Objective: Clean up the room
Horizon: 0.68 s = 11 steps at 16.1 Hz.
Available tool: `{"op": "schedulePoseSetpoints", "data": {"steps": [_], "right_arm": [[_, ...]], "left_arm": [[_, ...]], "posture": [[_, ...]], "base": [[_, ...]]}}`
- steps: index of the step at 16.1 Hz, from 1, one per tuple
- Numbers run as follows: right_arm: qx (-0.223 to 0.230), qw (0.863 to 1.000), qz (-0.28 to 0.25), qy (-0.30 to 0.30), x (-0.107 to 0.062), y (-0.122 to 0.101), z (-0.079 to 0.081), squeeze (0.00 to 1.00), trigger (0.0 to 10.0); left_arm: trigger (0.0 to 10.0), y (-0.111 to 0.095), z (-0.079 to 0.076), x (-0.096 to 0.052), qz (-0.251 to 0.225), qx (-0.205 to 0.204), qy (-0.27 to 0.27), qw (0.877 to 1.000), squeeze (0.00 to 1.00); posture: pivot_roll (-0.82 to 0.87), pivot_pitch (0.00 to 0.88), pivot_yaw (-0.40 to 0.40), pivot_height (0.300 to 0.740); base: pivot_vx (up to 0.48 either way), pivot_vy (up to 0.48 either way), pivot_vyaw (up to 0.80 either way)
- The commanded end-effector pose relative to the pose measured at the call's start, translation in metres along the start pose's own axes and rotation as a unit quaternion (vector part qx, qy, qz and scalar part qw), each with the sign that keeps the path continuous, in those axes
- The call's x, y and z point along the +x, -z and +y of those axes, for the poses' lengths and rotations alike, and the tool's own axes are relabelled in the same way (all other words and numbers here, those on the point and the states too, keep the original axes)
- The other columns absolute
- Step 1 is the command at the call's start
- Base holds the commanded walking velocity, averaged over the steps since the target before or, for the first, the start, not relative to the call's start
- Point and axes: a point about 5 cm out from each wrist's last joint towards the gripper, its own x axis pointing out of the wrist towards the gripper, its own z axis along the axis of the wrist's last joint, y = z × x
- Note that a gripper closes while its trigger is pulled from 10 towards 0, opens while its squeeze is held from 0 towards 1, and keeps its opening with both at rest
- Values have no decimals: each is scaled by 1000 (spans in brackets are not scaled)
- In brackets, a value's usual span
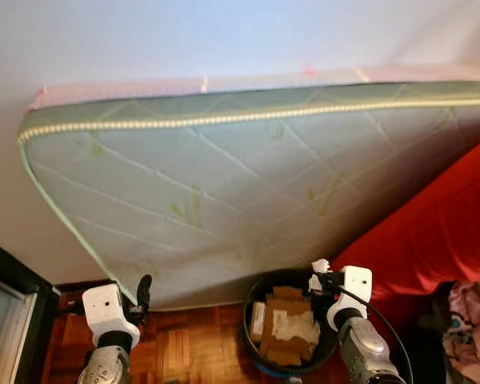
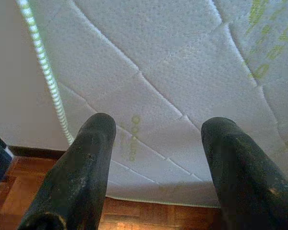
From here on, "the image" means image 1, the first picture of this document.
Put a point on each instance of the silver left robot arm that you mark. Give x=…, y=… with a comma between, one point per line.
x=104, y=364

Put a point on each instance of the white crumpled paper sheet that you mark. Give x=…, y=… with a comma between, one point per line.
x=300, y=328

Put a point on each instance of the small white box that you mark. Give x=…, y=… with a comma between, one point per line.
x=258, y=322

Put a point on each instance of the brown cardboard pieces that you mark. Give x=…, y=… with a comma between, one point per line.
x=284, y=352

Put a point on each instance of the black round waste bin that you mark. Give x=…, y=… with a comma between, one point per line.
x=250, y=336

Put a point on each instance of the red folded mattress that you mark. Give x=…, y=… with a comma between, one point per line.
x=432, y=232

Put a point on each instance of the black framed glass door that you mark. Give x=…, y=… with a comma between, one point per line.
x=8, y=320

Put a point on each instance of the pink cartoon print blanket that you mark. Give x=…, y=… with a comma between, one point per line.
x=472, y=320

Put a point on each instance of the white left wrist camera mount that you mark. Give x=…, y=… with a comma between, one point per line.
x=104, y=312

